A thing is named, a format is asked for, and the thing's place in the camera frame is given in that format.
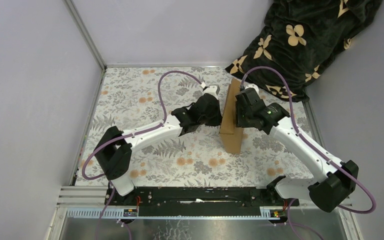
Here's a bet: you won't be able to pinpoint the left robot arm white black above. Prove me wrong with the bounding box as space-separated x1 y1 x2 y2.
94 92 222 206

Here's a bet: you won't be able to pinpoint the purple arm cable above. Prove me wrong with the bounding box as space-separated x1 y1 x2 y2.
239 66 377 240
81 70 208 240

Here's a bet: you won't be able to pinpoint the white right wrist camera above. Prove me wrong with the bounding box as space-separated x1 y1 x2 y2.
245 83 260 95

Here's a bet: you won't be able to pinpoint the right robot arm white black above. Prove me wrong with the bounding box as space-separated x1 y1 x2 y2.
235 87 359 213

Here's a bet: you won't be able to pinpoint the aluminium frame rails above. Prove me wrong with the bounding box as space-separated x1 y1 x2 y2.
57 185 354 220

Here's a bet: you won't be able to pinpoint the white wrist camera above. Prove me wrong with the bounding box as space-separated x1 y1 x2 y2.
245 83 260 95
200 82 220 100

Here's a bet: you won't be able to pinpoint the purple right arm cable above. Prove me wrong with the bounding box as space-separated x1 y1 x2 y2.
239 66 377 240

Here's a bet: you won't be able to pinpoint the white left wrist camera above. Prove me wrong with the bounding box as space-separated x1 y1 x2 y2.
200 82 220 100

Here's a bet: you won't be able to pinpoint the black floral blanket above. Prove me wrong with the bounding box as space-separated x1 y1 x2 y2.
225 0 381 102

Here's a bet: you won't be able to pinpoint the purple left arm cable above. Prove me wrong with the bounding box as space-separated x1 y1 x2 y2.
81 70 208 240

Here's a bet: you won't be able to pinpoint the brown cardboard box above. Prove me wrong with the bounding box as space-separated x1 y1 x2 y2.
219 78 244 154

